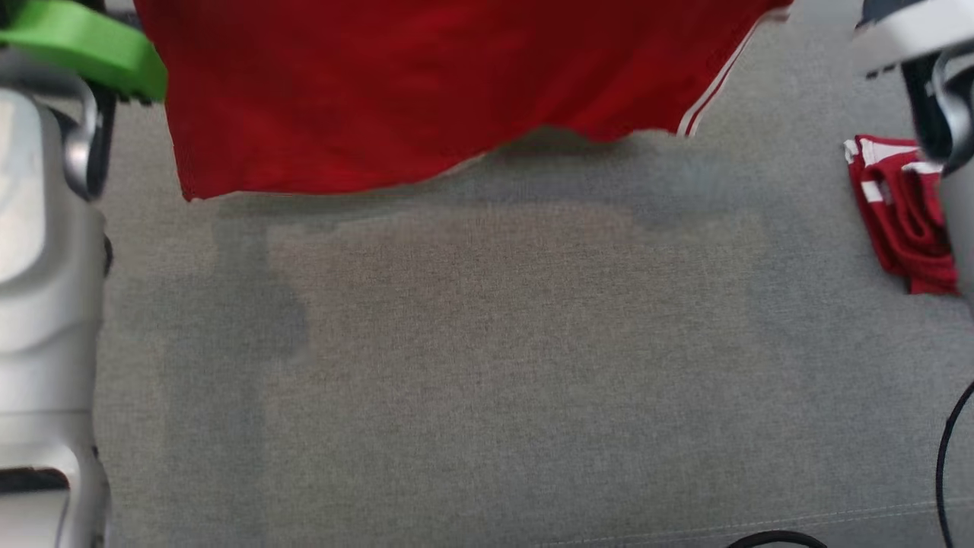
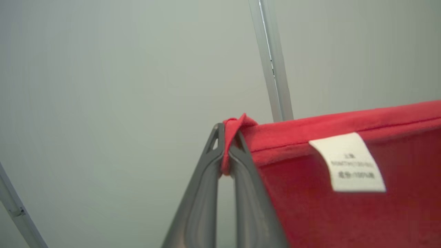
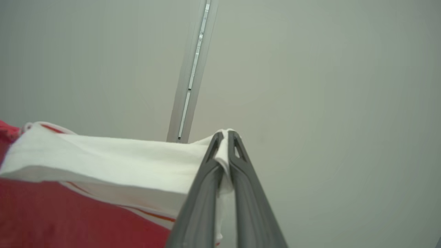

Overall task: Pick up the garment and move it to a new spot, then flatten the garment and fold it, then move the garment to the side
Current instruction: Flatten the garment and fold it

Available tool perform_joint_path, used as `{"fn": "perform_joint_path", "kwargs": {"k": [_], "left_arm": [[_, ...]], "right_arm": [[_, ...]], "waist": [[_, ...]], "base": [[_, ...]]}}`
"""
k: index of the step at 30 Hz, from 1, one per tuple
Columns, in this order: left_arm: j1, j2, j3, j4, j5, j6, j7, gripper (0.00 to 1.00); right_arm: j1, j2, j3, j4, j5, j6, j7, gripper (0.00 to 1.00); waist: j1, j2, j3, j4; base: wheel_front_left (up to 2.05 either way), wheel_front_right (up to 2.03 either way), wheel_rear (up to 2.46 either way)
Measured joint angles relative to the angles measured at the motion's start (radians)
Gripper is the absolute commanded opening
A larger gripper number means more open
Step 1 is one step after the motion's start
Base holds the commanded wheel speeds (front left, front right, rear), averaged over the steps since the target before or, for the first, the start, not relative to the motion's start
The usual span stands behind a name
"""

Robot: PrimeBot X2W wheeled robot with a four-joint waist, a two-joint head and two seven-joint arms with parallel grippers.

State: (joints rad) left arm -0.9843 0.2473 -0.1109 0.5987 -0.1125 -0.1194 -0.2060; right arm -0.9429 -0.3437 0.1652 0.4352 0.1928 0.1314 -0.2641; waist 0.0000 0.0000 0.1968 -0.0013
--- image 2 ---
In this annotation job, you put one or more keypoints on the grey partition post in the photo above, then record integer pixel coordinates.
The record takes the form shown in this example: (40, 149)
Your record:
(274, 62)

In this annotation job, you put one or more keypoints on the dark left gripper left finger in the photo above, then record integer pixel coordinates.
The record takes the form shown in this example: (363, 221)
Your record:
(203, 193)

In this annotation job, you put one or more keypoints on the red Bulls 23 shorts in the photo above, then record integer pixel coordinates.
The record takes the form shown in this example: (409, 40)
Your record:
(344, 213)

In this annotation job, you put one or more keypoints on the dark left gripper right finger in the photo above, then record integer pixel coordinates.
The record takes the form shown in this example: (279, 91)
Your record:
(251, 199)

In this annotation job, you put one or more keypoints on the silver wall frame strip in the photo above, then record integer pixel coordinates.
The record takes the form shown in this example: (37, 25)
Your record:
(17, 213)

